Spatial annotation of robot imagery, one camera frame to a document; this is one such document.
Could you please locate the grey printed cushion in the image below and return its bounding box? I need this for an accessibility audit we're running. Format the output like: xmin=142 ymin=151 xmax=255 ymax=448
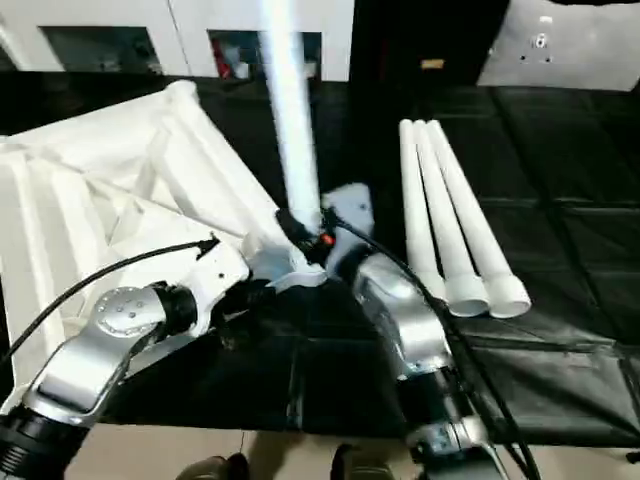
xmin=477 ymin=0 xmax=640 ymax=92

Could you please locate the white sideboard with glass doors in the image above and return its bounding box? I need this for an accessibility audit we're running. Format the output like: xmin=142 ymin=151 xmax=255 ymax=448
xmin=0 ymin=0 xmax=354 ymax=84

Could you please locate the white leg with black mark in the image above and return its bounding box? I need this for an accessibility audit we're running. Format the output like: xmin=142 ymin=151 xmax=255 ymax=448
xmin=258 ymin=27 xmax=324 ymax=236

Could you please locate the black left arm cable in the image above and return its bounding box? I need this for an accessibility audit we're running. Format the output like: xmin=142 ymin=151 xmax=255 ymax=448
xmin=7 ymin=234 xmax=221 ymax=362

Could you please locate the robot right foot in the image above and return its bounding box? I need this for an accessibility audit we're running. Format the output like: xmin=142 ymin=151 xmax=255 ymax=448
xmin=332 ymin=443 xmax=397 ymax=480

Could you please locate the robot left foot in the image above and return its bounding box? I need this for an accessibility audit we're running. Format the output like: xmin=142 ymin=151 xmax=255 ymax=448
xmin=179 ymin=452 xmax=251 ymax=480

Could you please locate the black work mat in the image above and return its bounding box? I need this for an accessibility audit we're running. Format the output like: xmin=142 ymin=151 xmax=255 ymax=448
xmin=0 ymin=69 xmax=640 ymax=442

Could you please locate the white plastic table top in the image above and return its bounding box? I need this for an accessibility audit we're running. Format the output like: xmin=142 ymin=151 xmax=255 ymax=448
xmin=0 ymin=79 xmax=331 ymax=404

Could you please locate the white plastic table leg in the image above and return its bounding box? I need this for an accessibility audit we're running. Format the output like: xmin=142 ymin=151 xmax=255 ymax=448
xmin=425 ymin=118 xmax=532 ymax=320
xmin=398 ymin=118 xmax=447 ymax=302
xmin=411 ymin=118 xmax=490 ymax=319

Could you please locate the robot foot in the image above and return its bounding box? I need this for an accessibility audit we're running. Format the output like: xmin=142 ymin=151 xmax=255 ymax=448
xmin=332 ymin=443 xmax=397 ymax=480
xmin=179 ymin=452 xmax=251 ymax=480

